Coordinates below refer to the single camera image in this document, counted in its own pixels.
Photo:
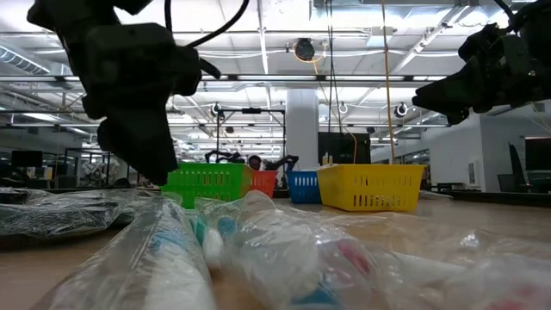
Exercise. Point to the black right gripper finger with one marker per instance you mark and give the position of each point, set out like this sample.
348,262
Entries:
452,94

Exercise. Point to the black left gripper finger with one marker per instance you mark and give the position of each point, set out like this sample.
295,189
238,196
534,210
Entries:
210,70
138,146

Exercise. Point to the bagged blue toothbrush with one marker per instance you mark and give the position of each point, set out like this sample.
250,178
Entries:
213,245

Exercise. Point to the bagged pink toothbrush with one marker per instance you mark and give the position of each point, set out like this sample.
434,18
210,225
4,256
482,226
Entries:
353,258

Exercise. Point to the black background robot arm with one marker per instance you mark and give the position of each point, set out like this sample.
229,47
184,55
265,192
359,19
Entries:
282,163
224,157

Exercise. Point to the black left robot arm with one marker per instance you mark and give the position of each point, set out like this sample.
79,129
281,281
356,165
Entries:
73,13

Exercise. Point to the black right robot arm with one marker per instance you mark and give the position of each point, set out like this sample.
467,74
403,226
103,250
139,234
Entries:
538,21

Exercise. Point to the small black ceiling reel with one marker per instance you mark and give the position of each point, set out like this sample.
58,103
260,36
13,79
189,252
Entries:
401,110
216,109

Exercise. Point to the black desk monitor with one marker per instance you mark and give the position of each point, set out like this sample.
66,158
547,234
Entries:
26,158
538,153

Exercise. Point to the green plastic basket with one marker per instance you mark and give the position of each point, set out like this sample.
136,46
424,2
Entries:
211,185

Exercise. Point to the black office chair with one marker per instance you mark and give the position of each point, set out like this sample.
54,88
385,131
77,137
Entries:
516,168

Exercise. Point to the person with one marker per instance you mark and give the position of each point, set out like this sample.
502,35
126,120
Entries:
254,163

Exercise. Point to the white room pillar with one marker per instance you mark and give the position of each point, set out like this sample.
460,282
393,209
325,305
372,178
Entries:
301,129

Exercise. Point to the yellow plastic basket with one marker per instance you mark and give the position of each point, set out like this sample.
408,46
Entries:
370,187

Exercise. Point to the orange plastic basket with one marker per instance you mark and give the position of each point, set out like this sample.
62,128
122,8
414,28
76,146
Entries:
264,183

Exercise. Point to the small yellow bottle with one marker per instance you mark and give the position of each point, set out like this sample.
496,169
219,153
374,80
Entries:
325,160
330,160

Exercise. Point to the blue plastic basket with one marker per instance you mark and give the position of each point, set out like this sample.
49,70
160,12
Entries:
303,187

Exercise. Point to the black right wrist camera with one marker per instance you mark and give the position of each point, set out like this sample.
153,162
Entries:
475,43

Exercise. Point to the black background station frame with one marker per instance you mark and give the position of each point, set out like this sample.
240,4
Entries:
251,111

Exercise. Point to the black table frame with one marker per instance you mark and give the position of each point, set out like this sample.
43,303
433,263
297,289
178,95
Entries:
495,199

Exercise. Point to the black wall screen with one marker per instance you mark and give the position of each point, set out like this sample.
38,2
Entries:
344,148

